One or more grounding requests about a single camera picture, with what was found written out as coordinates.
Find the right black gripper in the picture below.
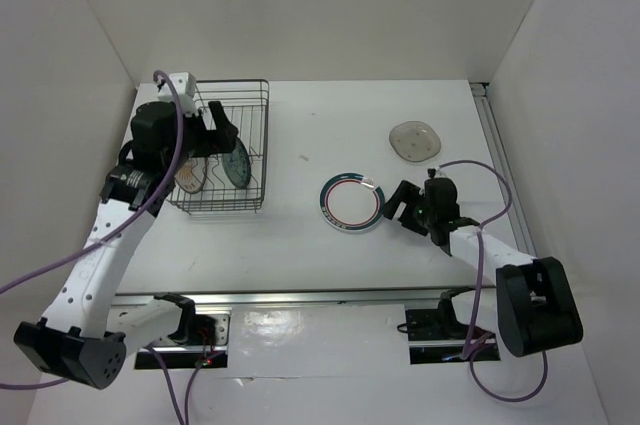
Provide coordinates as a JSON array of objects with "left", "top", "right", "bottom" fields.
[{"left": 378, "top": 179, "right": 437, "bottom": 236}]

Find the blue patterned plate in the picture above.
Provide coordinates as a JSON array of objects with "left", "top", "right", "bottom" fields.
[{"left": 222, "top": 138, "right": 252, "bottom": 190}]

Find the teal red rimmed plate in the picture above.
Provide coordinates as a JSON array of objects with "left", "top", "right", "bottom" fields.
[{"left": 318, "top": 172, "right": 386, "bottom": 234}]

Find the orange sunburst plate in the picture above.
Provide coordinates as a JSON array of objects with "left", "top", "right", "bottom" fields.
[{"left": 175, "top": 157, "right": 208, "bottom": 194}]

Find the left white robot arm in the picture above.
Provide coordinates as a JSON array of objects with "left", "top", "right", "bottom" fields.
[{"left": 14, "top": 101, "right": 238, "bottom": 390}]

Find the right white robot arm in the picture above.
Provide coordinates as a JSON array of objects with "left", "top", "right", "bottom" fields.
[{"left": 381, "top": 176, "right": 584, "bottom": 357}]

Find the clear grey glass plate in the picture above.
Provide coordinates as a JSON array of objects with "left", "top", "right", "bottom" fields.
[{"left": 388, "top": 121, "right": 442, "bottom": 163}]

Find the grey wire dish rack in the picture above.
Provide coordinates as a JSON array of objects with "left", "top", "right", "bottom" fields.
[{"left": 167, "top": 79, "right": 270, "bottom": 215}]

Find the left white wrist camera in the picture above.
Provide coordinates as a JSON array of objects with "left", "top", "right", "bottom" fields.
[{"left": 156, "top": 72, "right": 198, "bottom": 117}]

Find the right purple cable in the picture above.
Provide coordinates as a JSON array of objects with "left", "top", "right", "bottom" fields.
[{"left": 434, "top": 159, "right": 550, "bottom": 402}]

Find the purple cable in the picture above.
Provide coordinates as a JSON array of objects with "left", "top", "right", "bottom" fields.
[
  {"left": 0, "top": 69, "right": 216, "bottom": 424},
  {"left": 434, "top": 159, "right": 550, "bottom": 402}
]

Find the aluminium rail right side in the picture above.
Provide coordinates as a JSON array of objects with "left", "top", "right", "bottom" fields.
[{"left": 469, "top": 82, "right": 538, "bottom": 256}]

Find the aluminium rail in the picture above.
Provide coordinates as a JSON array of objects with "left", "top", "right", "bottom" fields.
[
  {"left": 469, "top": 82, "right": 538, "bottom": 256},
  {"left": 112, "top": 284, "right": 501, "bottom": 309}
]

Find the aluminium rail front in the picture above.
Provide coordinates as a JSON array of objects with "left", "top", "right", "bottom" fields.
[{"left": 112, "top": 284, "right": 501, "bottom": 309}]

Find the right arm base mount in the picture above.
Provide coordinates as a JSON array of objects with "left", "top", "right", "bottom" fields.
[{"left": 396, "top": 287, "right": 471, "bottom": 365}]

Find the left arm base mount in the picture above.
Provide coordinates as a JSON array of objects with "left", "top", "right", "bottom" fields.
[{"left": 150, "top": 307, "right": 231, "bottom": 370}]

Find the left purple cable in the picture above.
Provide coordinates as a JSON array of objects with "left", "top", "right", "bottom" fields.
[{"left": 0, "top": 69, "right": 216, "bottom": 424}]

